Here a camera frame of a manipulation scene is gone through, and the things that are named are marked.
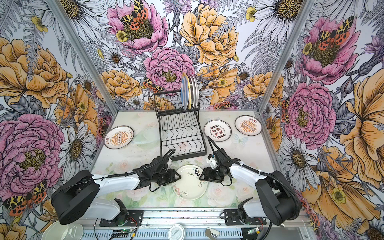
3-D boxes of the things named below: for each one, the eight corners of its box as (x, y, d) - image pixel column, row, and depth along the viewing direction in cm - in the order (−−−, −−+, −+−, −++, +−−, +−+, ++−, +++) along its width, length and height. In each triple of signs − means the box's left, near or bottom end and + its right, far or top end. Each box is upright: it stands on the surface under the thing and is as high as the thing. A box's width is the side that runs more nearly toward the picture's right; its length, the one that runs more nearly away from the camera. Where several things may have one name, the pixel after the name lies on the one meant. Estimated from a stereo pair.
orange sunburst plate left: (101, 149, 102) (99, 147, 100) (111, 127, 114) (109, 125, 112) (129, 149, 102) (128, 147, 100) (136, 127, 114) (135, 125, 112)
